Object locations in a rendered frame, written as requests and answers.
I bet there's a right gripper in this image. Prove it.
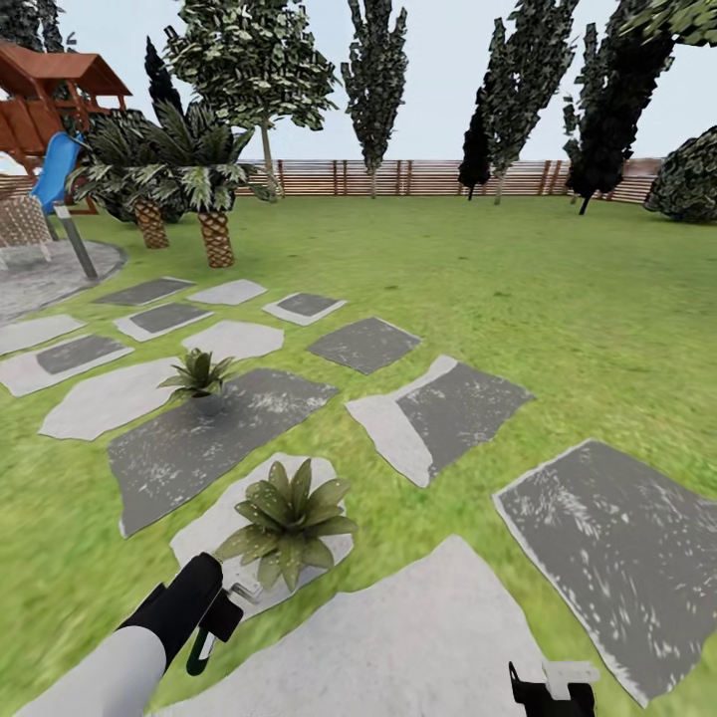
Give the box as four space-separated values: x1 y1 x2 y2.
509 662 595 717

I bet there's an insectifuge atomizer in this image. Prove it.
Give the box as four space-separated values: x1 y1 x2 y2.
186 628 217 676

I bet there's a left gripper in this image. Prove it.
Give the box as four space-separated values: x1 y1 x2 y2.
197 593 244 642

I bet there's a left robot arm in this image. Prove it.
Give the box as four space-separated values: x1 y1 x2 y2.
14 553 265 717

